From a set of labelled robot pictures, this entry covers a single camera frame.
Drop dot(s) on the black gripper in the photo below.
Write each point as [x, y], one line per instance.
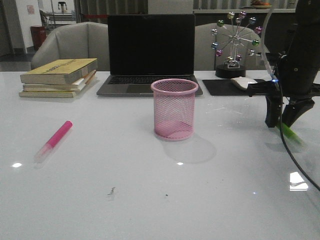
[293, 77]

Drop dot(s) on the green highlighter pen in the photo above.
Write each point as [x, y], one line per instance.
[289, 134]

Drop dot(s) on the pink highlighter pen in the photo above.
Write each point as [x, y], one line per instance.
[46, 149]

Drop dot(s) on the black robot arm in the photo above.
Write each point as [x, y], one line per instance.
[306, 39]

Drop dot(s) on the pink mesh pen holder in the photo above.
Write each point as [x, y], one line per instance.
[173, 108]

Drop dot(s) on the white computer mouse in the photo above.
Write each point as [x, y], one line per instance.
[242, 82]

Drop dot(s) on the black mouse pad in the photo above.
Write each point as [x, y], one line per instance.
[223, 87]

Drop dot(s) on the ferris wheel desk toy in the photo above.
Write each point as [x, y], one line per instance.
[233, 42]

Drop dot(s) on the right grey armchair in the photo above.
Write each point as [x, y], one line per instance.
[207, 50]

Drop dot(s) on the grey armchair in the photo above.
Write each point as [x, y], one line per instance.
[207, 50]
[75, 41]

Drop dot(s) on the fruit bowl on counter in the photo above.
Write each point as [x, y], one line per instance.
[259, 4]

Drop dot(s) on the grey laptop black screen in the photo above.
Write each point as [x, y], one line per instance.
[144, 48]

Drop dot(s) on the middle cream book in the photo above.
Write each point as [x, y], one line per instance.
[77, 85]

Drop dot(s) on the left grey armchair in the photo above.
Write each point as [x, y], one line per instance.
[75, 41]

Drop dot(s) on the top yellow book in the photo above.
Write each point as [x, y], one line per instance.
[60, 72]

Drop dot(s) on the yellow book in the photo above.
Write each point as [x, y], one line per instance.
[60, 72]
[49, 94]

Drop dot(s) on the bottom yellow book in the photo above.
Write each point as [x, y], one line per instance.
[49, 94]

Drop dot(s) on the red bin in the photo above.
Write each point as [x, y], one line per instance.
[38, 34]

